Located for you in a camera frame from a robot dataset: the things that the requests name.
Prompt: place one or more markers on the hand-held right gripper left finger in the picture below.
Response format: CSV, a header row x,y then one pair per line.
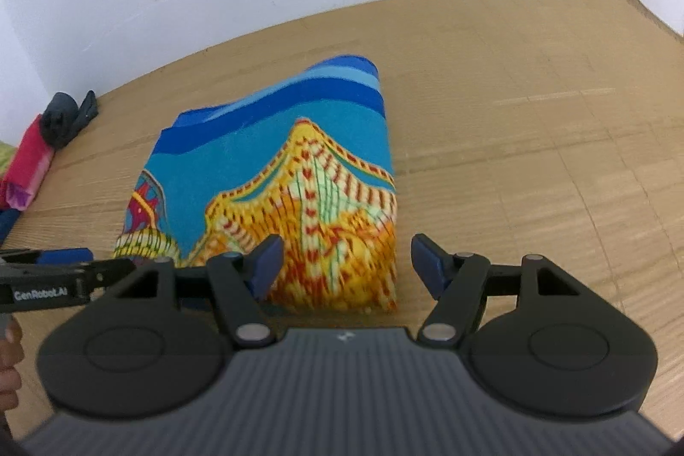
x,y
270,263

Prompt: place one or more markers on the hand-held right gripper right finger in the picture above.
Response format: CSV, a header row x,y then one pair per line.
x,y
427,263

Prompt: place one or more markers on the person's left hand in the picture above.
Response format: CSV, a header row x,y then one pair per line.
x,y
8,354

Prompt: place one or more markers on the pink rolled cloth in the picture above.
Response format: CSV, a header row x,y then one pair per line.
x,y
29,162

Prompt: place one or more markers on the dark grey rolled cloth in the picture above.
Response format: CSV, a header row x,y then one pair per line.
x,y
61,119

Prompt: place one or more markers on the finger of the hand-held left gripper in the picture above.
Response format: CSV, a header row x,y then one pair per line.
x,y
67,255
109,271

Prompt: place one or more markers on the plain blue cloth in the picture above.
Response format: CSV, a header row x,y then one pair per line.
x,y
6,223

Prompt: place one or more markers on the green folded cloth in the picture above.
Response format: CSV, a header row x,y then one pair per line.
x,y
4,159

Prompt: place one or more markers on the colourful patterned cloth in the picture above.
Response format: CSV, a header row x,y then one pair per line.
x,y
256,157

